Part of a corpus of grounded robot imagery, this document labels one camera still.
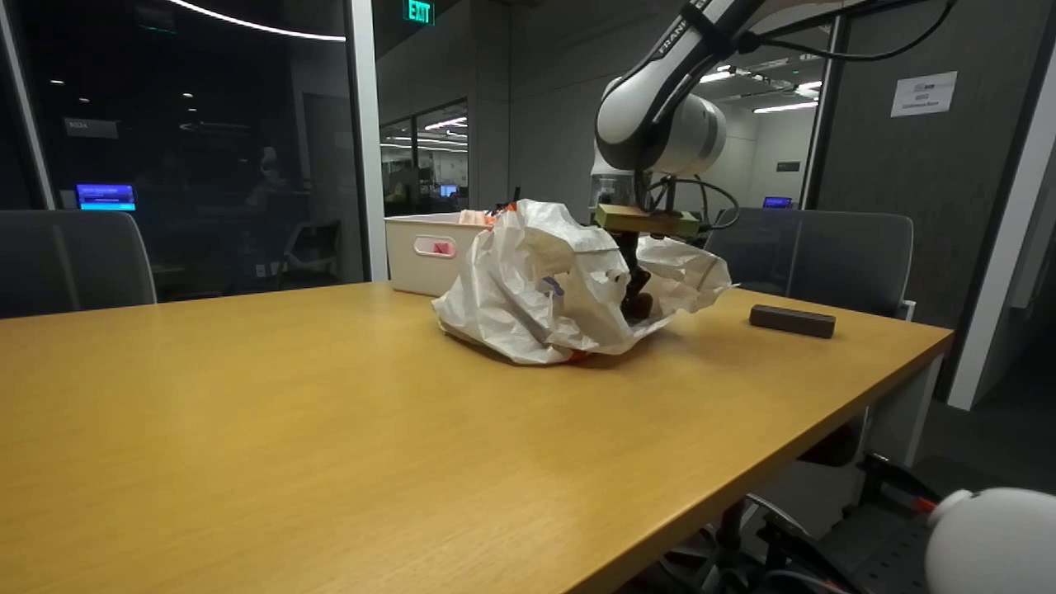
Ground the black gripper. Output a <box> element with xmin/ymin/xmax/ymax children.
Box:
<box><xmin>613</xmin><ymin>233</ymin><xmax>656</xmax><ymax>324</ymax></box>

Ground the white plastic bag orange print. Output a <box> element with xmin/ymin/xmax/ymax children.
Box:
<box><xmin>428</xmin><ymin>196</ymin><xmax>741</xmax><ymax>370</ymax></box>

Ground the grey office chair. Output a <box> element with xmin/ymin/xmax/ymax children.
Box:
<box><xmin>0</xmin><ymin>207</ymin><xmax>161</xmax><ymax>324</ymax></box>
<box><xmin>704</xmin><ymin>207</ymin><xmax>805</xmax><ymax>297</ymax></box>
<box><xmin>786</xmin><ymin>207</ymin><xmax>917</xmax><ymax>324</ymax></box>

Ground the white plastic storage bin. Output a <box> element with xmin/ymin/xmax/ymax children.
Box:
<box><xmin>382</xmin><ymin>211</ymin><xmax>499</xmax><ymax>297</ymax></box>

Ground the white rounded plastic object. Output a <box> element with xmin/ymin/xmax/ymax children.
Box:
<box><xmin>922</xmin><ymin>484</ymin><xmax>1056</xmax><ymax>594</ymax></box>

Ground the glowing blue monitor screen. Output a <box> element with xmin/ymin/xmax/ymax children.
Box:
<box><xmin>72</xmin><ymin>181</ymin><xmax>139</xmax><ymax>216</ymax></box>

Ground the tan wrist mount plate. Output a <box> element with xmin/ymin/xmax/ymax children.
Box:
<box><xmin>592</xmin><ymin>202</ymin><xmax>704</xmax><ymax>240</ymax></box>

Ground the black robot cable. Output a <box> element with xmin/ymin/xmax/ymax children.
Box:
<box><xmin>639</xmin><ymin>0</ymin><xmax>959</xmax><ymax>239</ymax></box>

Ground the white paper wall sign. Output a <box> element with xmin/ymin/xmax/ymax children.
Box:
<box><xmin>887</xmin><ymin>70</ymin><xmax>959</xmax><ymax>124</ymax></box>

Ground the orange handled tool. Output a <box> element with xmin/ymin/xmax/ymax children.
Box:
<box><xmin>879</xmin><ymin>483</ymin><xmax>941</xmax><ymax>523</ymax></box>

